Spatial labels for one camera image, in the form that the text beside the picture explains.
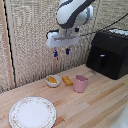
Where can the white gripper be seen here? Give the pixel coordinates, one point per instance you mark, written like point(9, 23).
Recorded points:
point(61, 39)

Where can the white bowl with hot dog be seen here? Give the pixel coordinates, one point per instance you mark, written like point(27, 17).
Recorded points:
point(53, 80)

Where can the white floral-rimmed plate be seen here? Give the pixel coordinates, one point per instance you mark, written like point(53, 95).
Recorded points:
point(32, 112)

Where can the yellow sponge block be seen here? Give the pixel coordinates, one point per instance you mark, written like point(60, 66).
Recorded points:
point(67, 80)

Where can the pink cup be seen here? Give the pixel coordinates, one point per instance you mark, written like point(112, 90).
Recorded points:
point(80, 83)

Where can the black toaster oven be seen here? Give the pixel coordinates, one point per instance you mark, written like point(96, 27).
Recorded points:
point(108, 55)

